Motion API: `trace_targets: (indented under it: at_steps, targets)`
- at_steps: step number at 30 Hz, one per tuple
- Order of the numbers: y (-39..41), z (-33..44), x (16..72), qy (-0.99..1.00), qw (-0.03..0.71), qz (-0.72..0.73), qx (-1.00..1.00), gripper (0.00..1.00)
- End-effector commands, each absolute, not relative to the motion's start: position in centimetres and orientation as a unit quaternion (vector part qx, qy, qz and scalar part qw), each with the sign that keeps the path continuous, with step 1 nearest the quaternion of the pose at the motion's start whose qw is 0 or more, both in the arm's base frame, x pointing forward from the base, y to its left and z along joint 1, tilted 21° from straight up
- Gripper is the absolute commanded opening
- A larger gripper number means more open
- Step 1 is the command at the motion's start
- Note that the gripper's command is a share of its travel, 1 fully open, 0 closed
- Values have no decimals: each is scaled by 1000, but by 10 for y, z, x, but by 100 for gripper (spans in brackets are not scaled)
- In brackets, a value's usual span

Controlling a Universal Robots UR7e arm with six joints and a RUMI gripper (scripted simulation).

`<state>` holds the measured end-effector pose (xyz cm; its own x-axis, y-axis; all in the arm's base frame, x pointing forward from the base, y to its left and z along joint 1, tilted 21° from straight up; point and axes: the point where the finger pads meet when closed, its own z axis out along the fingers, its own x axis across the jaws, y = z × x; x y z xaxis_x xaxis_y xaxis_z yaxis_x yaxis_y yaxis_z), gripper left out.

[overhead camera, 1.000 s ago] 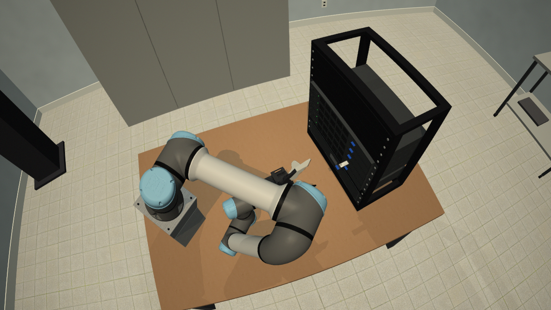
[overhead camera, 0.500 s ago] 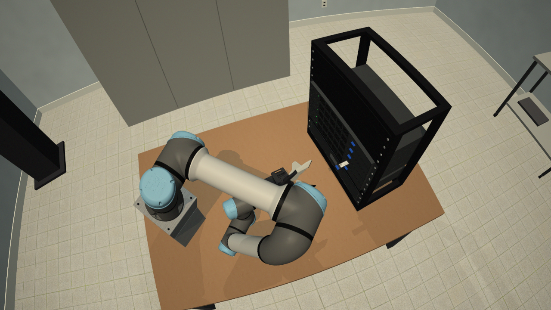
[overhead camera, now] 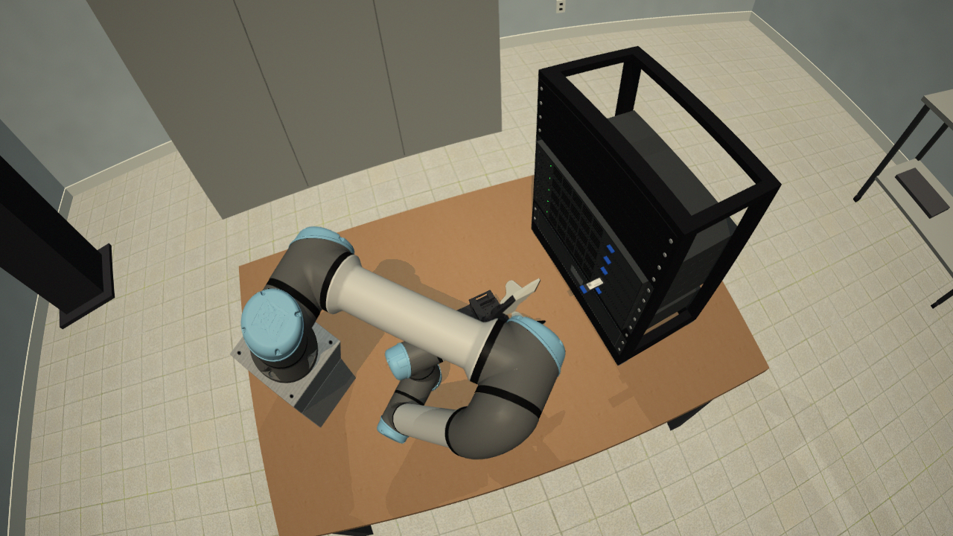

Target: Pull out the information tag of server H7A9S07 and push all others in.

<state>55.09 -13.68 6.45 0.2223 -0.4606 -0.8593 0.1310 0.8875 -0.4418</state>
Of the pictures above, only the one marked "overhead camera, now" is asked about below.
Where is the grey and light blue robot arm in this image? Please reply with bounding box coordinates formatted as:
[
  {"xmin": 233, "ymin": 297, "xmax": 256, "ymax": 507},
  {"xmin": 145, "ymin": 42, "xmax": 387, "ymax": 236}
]
[{"xmin": 241, "ymin": 226, "xmax": 565, "ymax": 459}]

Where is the black server rack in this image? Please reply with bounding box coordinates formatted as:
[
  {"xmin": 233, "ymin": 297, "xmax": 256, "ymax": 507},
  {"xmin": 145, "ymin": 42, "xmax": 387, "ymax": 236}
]
[{"xmin": 532, "ymin": 46, "xmax": 782, "ymax": 366}]

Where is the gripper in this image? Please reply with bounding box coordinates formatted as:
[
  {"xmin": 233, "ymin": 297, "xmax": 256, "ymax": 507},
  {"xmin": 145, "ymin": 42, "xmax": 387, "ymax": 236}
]
[{"xmin": 457, "ymin": 278, "xmax": 541, "ymax": 322}]

